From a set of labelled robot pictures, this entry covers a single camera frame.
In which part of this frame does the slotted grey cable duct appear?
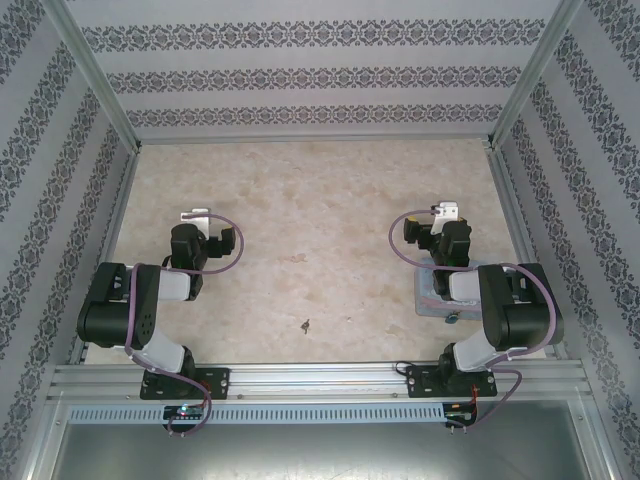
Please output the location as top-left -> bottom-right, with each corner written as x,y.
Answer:
66,403 -> 447,424

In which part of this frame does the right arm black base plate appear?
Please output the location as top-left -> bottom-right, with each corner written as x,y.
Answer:
405,364 -> 499,400

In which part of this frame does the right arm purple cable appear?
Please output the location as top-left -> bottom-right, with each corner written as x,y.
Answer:
389,211 -> 565,432

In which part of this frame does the aluminium mounting rail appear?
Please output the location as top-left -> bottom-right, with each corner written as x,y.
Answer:
46,358 -> 595,402

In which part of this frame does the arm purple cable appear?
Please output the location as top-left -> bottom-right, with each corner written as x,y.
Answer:
123,213 -> 247,434
389,211 -> 565,432

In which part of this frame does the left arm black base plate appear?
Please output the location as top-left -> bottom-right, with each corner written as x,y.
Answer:
140,366 -> 232,402

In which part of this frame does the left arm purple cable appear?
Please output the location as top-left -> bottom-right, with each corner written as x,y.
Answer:
123,213 -> 247,434

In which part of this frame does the light blue cartoon mat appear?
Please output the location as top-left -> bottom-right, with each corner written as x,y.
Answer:
413,256 -> 484,320

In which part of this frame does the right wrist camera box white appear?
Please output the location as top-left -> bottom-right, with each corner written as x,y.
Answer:
431,200 -> 460,222

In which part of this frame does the grey metal panel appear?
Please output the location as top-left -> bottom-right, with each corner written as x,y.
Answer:
19,398 -> 621,480

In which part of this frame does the aluminium side rail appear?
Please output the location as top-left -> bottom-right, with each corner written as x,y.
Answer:
66,148 -> 140,367
488,146 -> 570,361

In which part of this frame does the aluminium corner post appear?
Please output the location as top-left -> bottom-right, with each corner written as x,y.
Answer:
485,0 -> 587,151
41,0 -> 145,152

